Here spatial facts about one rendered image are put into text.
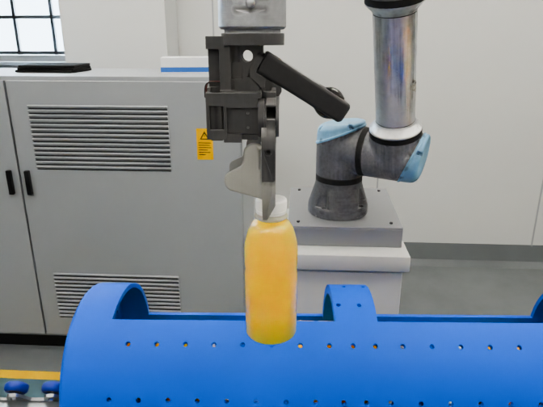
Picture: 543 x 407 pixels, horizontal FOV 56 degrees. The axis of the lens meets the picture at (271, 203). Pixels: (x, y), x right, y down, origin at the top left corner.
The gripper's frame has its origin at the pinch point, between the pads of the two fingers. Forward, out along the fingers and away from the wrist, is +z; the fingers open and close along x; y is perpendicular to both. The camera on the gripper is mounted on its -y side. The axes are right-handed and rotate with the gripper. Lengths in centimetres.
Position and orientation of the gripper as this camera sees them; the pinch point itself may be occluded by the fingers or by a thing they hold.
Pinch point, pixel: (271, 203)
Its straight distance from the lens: 62.7
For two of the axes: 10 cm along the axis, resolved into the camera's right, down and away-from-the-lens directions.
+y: -10.0, 0.0, 0.2
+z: 0.0, 9.5, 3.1
